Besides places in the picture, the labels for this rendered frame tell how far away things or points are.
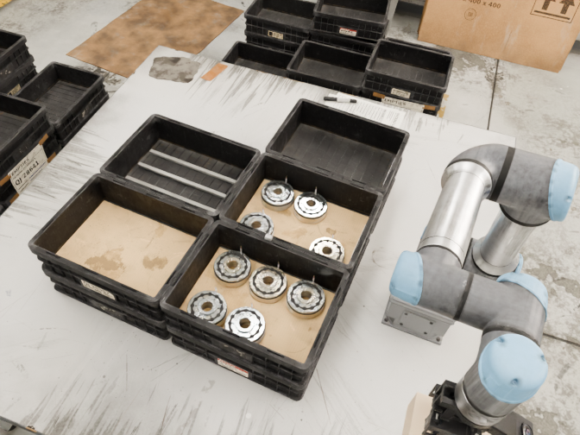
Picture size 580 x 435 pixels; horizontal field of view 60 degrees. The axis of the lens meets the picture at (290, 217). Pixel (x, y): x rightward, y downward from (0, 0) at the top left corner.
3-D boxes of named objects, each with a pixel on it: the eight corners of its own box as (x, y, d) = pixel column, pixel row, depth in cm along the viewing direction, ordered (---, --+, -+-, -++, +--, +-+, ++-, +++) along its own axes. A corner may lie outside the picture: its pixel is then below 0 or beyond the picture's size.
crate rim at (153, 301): (217, 223, 143) (216, 217, 141) (157, 309, 125) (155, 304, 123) (97, 176, 151) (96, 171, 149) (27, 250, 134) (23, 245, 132)
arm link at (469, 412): (517, 375, 73) (513, 431, 68) (505, 386, 77) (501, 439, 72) (465, 357, 74) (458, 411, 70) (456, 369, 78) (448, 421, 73)
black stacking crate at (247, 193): (376, 218, 159) (383, 194, 150) (344, 293, 142) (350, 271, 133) (262, 177, 168) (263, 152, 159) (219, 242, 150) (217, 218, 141)
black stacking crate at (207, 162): (261, 177, 168) (261, 152, 159) (218, 242, 150) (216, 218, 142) (159, 139, 176) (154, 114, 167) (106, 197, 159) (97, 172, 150)
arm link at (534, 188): (463, 246, 149) (513, 133, 101) (515, 263, 144) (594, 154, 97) (450, 281, 144) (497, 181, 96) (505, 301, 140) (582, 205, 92)
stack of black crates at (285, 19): (318, 54, 329) (324, 4, 302) (304, 80, 311) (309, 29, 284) (261, 40, 335) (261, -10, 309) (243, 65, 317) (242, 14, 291)
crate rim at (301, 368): (349, 275, 134) (351, 270, 132) (306, 375, 117) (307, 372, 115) (217, 223, 143) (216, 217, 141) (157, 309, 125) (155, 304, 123)
